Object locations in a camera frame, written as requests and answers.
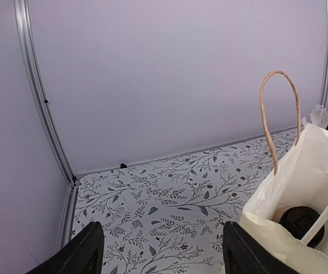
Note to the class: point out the bundle of white wrapped straws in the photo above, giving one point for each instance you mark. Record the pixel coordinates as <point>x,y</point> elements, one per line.
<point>318,117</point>

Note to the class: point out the cream paper bag with handles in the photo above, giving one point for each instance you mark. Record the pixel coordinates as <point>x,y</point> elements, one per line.
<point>300,178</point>

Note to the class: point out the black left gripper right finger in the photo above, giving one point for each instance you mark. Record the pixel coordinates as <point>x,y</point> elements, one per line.
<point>244,255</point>

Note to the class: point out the black plastic cup lid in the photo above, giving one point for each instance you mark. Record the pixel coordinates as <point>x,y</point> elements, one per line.
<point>298,220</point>

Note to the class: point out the aluminium frame post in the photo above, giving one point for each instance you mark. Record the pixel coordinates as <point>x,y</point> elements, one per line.
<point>42,102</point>
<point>327,51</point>

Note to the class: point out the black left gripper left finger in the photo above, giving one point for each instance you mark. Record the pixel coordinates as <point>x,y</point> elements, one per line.
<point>82,254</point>

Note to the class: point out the floral patterned table mat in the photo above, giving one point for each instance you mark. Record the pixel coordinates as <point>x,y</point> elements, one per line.
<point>167,216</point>

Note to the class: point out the left aluminium frame post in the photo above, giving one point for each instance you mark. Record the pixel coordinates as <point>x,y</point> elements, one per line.
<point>42,102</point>

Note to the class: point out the right aluminium frame post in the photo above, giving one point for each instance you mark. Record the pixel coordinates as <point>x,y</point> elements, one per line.
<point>327,51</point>

